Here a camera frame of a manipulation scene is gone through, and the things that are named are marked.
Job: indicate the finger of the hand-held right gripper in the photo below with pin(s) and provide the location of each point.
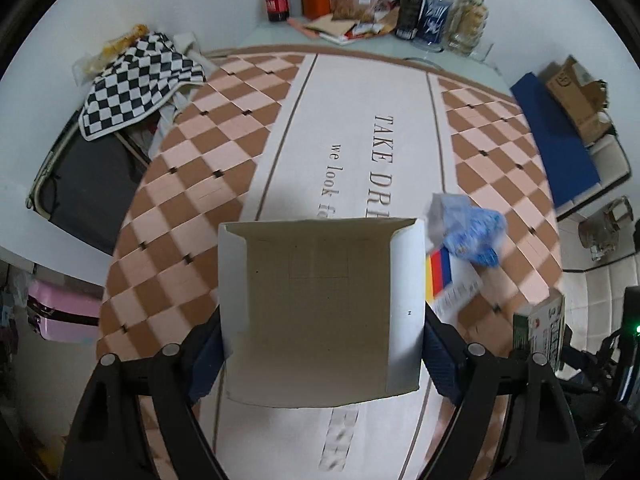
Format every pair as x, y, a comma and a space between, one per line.
580, 360

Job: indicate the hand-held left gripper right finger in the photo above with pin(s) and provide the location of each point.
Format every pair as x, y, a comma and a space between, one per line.
442, 360

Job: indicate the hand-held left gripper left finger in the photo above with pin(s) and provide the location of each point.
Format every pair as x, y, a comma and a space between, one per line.
207, 360

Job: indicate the green medicine box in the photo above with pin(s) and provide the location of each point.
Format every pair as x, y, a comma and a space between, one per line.
542, 332

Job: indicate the white green box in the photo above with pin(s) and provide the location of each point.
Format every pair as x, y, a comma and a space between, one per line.
315, 310

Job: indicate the white padded chair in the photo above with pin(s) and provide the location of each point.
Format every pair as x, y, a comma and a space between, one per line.
595, 290

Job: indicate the white box with colour stripes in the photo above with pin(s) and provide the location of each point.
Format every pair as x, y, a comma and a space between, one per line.
450, 280

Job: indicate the crumpled blue wrapper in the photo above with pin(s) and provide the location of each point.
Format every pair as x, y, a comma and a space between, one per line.
470, 235

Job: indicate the pink suitcase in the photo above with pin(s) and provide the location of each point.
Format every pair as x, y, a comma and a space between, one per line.
60, 310

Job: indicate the checkered brown pink tablecloth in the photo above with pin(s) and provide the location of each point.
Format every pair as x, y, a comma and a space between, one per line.
200, 160

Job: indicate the chair with blue cushion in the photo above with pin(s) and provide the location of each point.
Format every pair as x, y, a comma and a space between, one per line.
560, 145

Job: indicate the brown cardboard box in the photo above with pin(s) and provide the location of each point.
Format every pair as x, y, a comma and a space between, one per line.
575, 95

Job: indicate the black white checkered cloth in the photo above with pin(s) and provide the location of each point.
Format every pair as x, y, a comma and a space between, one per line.
135, 80

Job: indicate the yellow plastic bag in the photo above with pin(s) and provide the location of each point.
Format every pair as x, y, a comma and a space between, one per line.
107, 52

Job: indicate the golden liquor bottle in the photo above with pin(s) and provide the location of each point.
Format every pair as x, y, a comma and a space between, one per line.
470, 20

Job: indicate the clear bottle with blue label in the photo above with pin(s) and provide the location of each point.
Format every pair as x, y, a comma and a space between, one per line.
435, 15

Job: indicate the papers and snack bags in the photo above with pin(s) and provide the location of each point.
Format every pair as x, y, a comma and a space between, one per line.
335, 27

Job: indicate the black spray can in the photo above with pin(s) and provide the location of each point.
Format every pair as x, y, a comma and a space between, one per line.
412, 0

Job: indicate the orange box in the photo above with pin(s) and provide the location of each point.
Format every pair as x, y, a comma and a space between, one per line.
320, 0

